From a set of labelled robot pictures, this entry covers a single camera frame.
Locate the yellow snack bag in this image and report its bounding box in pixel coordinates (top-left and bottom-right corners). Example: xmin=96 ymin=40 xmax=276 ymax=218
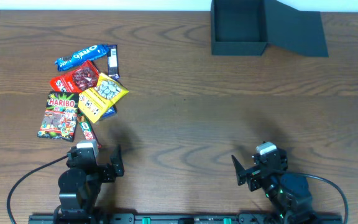
xmin=78 ymin=73 xmax=129 ymax=123

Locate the blue Oreo cookie pack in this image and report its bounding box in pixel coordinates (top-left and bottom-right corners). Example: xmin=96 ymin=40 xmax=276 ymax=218
xmin=54 ymin=44 xmax=109 ymax=72

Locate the dark purple chocolate bar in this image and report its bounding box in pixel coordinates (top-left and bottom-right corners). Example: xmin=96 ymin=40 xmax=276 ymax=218
xmin=107 ymin=45 xmax=120 ymax=80

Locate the red snack bag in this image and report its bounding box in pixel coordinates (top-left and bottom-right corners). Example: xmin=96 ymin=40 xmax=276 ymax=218
xmin=50 ymin=60 xmax=99 ymax=93

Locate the black box with lid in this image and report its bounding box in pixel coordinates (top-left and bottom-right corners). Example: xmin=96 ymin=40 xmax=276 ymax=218
xmin=211 ymin=0 xmax=329 ymax=57

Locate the blue Eclipse mint box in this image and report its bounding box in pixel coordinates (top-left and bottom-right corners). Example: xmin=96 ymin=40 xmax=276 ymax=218
xmin=100 ymin=106 xmax=116 ymax=120

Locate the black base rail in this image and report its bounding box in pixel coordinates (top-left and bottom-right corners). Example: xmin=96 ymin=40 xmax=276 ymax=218
xmin=28 ymin=212 xmax=343 ymax=224

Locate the Haribo gummy bag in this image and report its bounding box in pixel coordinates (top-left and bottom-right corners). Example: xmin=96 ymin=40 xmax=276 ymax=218
xmin=37 ymin=91 xmax=79 ymax=142

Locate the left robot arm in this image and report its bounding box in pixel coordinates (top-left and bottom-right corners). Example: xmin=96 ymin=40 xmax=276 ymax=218
xmin=52 ymin=140 xmax=124 ymax=223

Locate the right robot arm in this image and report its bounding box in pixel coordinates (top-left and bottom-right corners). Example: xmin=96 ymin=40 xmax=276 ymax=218
xmin=231 ymin=142 xmax=321 ymax=223

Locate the red KitKat bar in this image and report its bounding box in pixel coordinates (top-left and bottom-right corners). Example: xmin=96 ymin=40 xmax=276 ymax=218
xmin=77 ymin=113 xmax=102 ymax=149

